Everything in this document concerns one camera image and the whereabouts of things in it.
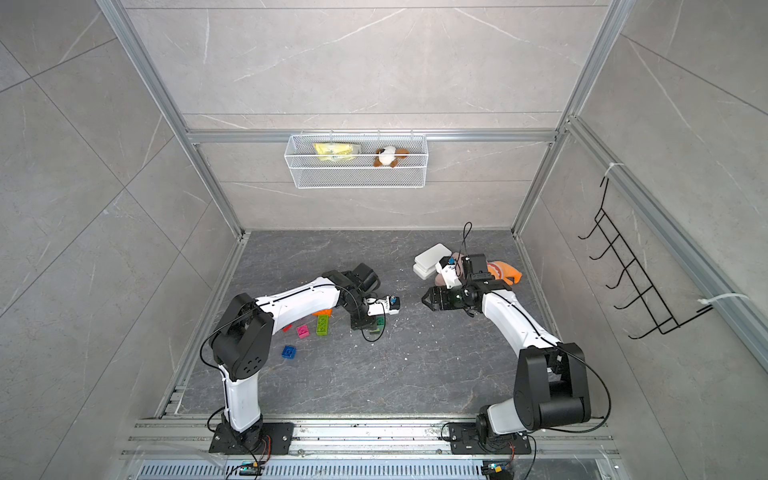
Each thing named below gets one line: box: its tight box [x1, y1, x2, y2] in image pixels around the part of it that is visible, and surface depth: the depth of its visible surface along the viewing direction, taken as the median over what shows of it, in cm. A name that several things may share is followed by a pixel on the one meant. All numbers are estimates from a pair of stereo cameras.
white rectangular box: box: [413, 243, 452, 280], surface depth 107 cm
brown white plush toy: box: [373, 146, 410, 168], surface depth 89 cm
